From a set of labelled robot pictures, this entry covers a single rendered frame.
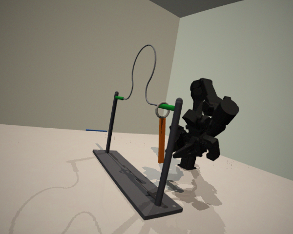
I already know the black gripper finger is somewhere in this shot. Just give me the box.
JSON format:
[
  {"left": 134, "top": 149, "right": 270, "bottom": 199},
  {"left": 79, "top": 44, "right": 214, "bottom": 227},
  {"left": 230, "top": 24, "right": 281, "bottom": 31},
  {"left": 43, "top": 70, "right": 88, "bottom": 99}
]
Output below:
[
  {"left": 172, "top": 136, "right": 203, "bottom": 158},
  {"left": 173, "top": 131, "right": 184, "bottom": 153}
]

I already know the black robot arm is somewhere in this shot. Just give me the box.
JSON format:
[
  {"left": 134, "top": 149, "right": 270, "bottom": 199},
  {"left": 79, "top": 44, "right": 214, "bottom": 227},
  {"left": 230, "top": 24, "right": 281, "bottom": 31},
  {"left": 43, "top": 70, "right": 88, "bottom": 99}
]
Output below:
[{"left": 178, "top": 78, "right": 239, "bottom": 170}]

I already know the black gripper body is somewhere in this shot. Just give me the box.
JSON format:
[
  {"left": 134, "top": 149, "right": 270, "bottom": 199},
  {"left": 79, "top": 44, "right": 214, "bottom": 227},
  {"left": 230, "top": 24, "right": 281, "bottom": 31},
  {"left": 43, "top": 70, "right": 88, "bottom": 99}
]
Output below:
[{"left": 178, "top": 123, "right": 220, "bottom": 161}]

